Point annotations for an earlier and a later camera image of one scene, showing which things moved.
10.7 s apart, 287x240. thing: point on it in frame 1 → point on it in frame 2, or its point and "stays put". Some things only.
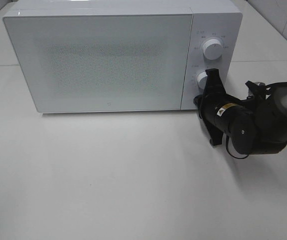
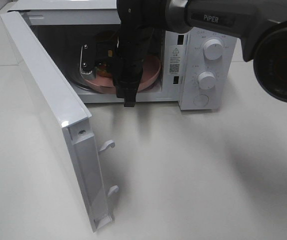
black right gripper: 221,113 → 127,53
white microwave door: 91,63 → 53,80
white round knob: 212,48 stays put
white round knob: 201,80 stays put
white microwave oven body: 80,56 stays put
